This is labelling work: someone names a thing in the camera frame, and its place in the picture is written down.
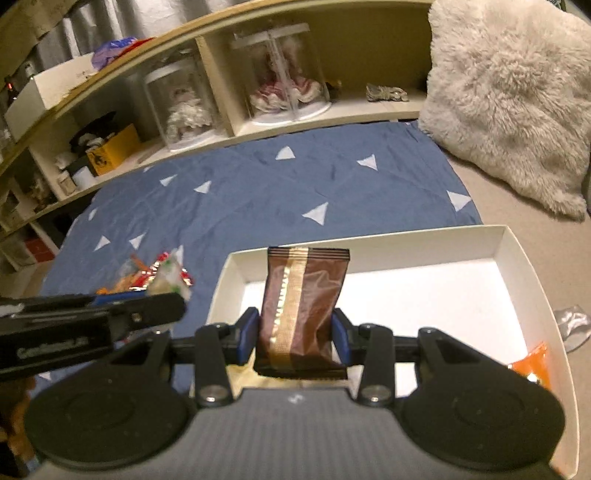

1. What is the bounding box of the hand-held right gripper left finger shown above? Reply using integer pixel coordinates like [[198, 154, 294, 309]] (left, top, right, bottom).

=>
[[115, 307, 260, 408]]

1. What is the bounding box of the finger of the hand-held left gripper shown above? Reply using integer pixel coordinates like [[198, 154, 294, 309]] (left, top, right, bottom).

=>
[[95, 292, 188, 340]]

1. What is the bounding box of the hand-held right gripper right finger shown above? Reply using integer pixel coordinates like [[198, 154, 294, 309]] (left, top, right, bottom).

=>
[[333, 308, 476, 408]]

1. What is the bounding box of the pale green snack packet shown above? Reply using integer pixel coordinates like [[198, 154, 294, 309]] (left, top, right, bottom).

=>
[[147, 258, 192, 301]]

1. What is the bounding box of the brown gold-striped snack packet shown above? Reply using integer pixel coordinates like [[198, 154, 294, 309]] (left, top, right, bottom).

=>
[[253, 246, 351, 381]]

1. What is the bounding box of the white cardboard box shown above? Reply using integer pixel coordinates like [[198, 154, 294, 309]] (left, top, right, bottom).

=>
[[190, 224, 580, 478]]

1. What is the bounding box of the orange snack packet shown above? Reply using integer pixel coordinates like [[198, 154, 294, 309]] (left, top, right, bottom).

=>
[[508, 340, 555, 393]]

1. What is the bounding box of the small red clear snack packet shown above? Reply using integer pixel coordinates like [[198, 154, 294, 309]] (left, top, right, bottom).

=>
[[97, 256, 155, 296]]

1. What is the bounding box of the red box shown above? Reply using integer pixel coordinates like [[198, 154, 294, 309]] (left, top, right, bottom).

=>
[[23, 235, 49, 260]]

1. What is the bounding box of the white cup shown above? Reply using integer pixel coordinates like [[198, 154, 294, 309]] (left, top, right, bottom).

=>
[[71, 164, 95, 191]]

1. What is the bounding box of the blue triangle-print blanket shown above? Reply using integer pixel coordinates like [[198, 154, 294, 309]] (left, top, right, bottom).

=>
[[39, 121, 485, 398]]

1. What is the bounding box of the yellow box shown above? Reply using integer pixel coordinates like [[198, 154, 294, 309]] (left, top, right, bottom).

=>
[[88, 124, 141, 177]]

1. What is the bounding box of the black cloth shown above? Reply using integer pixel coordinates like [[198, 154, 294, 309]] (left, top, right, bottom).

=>
[[69, 111, 118, 155]]

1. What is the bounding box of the round clear doll case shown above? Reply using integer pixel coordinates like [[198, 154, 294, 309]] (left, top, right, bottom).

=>
[[144, 60, 220, 153]]

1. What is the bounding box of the crumpled silver wrapper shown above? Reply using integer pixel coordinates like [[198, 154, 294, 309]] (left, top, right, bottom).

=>
[[551, 304, 591, 354]]

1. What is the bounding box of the wooden shelf unit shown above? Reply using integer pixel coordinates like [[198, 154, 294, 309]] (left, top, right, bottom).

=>
[[0, 0, 435, 287]]

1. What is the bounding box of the white storage box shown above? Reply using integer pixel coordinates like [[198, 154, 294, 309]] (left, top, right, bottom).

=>
[[4, 52, 100, 141]]

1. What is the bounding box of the small grey figurine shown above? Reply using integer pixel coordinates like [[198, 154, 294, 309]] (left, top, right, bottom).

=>
[[366, 83, 409, 103]]

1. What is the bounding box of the square clear doll case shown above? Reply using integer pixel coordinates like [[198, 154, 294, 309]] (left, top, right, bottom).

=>
[[231, 23, 333, 124]]

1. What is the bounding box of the dark electronic device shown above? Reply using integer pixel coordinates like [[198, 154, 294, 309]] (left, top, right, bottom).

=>
[[4, 65, 35, 100]]

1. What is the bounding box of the purple plastic bag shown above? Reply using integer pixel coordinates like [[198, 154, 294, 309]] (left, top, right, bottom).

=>
[[91, 37, 139, 71]]

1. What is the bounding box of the grey curtain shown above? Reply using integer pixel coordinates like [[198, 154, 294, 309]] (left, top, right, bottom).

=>
[[28, 0, 278, 65]]

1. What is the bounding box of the white fluffy pillow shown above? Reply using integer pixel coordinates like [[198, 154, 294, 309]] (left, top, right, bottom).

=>
[[418, 0, 591, 221]]

